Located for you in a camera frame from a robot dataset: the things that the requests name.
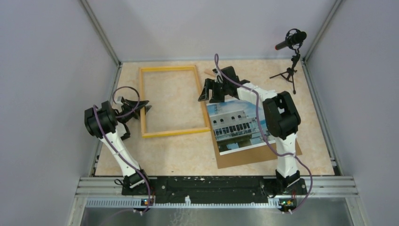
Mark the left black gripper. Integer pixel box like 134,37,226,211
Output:
118,98,151,124

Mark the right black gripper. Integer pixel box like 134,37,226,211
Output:
199,79,229,104

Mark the yellow wooden picture frame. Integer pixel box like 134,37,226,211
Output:
138,65,211,138

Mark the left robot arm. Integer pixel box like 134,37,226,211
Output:
84,101,151,196

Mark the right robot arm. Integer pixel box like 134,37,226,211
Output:
198,66,301,194

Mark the building photo print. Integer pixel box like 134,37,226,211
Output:
207,98,275,144

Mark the light wooden block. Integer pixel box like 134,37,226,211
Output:
204,70,215,77

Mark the brown cardboard backing board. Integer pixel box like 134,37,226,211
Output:
215,137,303,170

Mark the black tripod microphone stand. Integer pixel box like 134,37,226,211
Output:
270,49,301,95

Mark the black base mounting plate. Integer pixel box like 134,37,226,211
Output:
114,176,307,204

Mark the black microphone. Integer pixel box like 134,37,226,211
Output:
275,28,307,50

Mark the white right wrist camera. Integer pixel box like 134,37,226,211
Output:
212,69,223,84

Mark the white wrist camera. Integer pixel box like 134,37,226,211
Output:
115,97,124,105
212,69,223,84

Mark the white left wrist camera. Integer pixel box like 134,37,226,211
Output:
115,97,124,105

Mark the white toothed cable duct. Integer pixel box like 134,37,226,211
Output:
86,197,281,209

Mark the aluminium rail front frame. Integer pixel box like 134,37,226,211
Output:
68,176,369,226

